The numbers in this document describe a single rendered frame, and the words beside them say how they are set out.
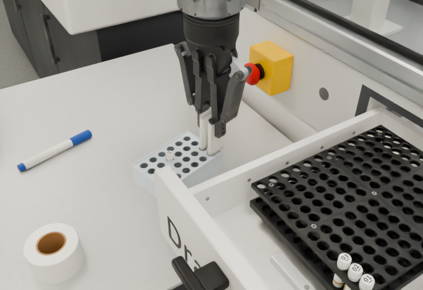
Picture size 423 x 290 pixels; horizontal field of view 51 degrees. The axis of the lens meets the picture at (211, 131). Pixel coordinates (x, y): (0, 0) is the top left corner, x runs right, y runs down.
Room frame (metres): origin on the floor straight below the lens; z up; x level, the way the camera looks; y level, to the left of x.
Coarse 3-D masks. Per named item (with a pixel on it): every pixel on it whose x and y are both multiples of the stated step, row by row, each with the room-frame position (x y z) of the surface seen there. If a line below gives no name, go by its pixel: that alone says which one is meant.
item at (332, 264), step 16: (256, 192) 0.37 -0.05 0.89; (272, 192) 0.37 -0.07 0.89; (272, 208) 0.34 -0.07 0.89; (288, 208) 0.34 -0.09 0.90; (288, 224) 0.32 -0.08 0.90; (304, 224) 0.32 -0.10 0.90; (304, 240) 0.30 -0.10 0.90; (320, 240) 0.30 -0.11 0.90; (320, 256) 0.28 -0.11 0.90; (336, 256) 0.28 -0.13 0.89; (336, 272) 0.26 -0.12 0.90; (352, 288) 0.24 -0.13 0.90
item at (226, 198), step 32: (352, 128) 0.51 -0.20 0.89; (416, 128) 0.49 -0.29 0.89; (256, 160) 0.43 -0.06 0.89; (288, 160) 0.44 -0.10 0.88; (320, 160) 0.48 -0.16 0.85; (192, 192) 0.37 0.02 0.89; (224, 192) 0.39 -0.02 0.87; (224, 224) 0.37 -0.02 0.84; (256, 224) 0.37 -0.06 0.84; (256, 256) 0.32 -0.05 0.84; (288, 256) 0.32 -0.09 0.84; (288, 288) 0.28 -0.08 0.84; (320, 288) 0.28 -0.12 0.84; (416, 288) 0.28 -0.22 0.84
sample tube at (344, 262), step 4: (340, 256) 0.27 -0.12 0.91; (344, 256) 0.27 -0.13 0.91; (348, 256) 0.27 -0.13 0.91; (340, 260) 0.26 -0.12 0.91; (344, 260) 0.26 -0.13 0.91; (348, 260) 0.26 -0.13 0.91; (340, 264) 0.26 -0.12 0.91; (344, 264) 0.26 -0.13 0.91; (348, 264) 0.26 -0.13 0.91; (340, 268) 0.26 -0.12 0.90; (344, 268) 0.26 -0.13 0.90; (348, 268) 0.26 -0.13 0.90; (336, 276) 0.26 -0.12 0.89; (336, 280) 0.26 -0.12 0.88; (340, 280) 0.26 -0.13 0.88; (336, 284) 0.26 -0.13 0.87; (340, 284) 0.26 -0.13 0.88
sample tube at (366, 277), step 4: (364, 276) 0.24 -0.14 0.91; (368, 276) 0.24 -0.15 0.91; (360, 280) 0.24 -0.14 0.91; (364, 280) 0.24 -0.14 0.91; (368, 280) 0.24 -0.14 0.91; (372, 280) 0.24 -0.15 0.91; (360, 284) 0.24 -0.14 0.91; (364, 284) 0.24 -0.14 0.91; (368, 284) 0.24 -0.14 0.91; (372, 284) 0.24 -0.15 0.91; (360, 288) 0.24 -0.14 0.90; (364, 288) 0.24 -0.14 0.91; (368, 288) 0.24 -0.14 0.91; (372, 288) 0.24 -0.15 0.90
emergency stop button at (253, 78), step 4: (248, 64) 0.68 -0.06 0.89; (252, 64) 0.68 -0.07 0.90; (252, 68) 0.67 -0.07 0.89; (256, 68) 0.67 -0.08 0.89; (252, 72) 0.66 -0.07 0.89; (256, 72) 0.66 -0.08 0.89; (252, 76) 0.66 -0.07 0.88; (256, 76) 0.66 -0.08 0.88; (248, 80) 0.67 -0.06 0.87; (252, 80) 0.66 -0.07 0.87; (256, 80) 0.66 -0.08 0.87; (252, 84) 0.66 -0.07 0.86
